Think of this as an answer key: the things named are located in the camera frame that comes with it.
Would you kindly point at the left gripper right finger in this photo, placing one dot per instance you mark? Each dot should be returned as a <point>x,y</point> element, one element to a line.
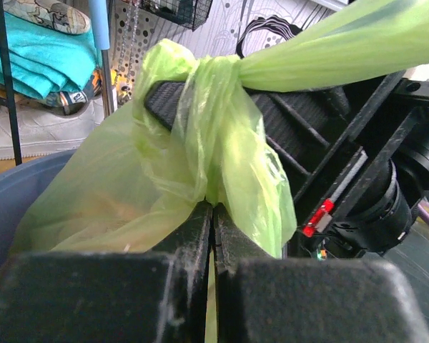
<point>263,299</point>

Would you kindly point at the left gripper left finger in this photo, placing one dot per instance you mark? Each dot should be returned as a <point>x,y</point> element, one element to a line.
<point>156,296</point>

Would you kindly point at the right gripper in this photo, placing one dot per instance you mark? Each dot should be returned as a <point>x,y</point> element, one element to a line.
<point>365,195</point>

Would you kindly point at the green trash bag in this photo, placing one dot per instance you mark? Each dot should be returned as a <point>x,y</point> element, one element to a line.
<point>192,135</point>

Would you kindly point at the blue trash bin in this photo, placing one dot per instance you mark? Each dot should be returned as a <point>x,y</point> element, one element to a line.
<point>20,187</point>

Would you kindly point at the white sneaker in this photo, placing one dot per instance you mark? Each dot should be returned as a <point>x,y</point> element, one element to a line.
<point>44,131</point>

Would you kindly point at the blue broom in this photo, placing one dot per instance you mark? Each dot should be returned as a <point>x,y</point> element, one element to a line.
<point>99,22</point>

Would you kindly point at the teal folded cloth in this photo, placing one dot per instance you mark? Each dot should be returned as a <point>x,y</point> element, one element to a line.
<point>45,61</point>

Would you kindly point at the patterned slipper on shelf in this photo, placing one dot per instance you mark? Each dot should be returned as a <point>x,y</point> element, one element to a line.
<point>53,15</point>

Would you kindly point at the black wire basket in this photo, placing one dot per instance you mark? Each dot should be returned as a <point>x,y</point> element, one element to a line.
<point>190,14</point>

